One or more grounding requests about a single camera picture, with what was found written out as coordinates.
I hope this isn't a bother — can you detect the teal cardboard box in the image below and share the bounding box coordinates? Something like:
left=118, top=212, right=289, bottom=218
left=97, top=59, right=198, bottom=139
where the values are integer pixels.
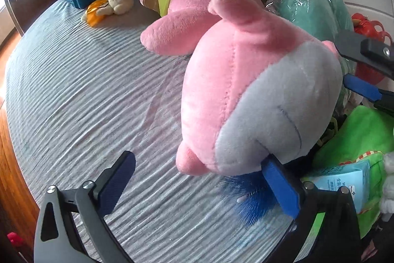
left=303, top=160, right=371, bottom=214

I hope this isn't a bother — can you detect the green cloth bag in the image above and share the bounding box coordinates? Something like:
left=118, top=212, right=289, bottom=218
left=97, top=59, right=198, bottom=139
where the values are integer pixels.
left=303, top=105, right=394, bottom=239

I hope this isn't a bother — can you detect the small cream bear plush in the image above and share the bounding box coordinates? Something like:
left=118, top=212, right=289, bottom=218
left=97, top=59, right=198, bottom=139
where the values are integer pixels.
left=82, top=0, right=134, bottom=27

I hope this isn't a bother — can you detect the teal plush in plastic wrap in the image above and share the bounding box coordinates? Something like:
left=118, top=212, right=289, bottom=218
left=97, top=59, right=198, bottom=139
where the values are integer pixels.
left=265, top=0, right=358, bottom=116

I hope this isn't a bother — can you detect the red toy suitcase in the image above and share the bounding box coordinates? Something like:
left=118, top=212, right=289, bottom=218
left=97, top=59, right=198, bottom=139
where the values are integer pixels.
left=351, top=13, right=393, bottom=85

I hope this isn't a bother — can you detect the pink starfish plush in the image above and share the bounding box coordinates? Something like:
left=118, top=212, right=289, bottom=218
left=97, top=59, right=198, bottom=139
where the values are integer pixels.
left=139, top=0, right=265, bottom=56

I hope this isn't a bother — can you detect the light blue bed sheet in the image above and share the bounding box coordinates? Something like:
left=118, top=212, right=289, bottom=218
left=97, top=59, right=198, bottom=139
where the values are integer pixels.
left=4, top=0, right=308, bottom=263

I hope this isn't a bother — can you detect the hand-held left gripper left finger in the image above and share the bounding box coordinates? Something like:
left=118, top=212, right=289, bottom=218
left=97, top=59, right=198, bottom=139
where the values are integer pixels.
left=33, top=150, right=136, bottom=263

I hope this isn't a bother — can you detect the blue feather toy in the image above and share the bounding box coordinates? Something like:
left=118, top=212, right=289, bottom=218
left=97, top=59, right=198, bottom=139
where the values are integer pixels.
left=215, top=172, right=285, bottom=228

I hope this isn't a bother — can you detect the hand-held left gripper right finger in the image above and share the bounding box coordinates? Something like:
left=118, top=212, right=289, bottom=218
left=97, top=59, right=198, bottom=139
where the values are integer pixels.
left=262, top=155, right=361, bottom=263

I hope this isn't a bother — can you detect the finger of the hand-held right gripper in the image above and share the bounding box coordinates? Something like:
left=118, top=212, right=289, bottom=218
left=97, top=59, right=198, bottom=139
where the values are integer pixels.
left=343, top=74, right=394, bottom=117
left=335, top=30, right=394, bottom=79

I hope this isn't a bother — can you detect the pink and grey plush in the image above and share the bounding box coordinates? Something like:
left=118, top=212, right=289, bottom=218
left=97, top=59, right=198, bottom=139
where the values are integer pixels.
left=175, top=0, right=344, bottom=175

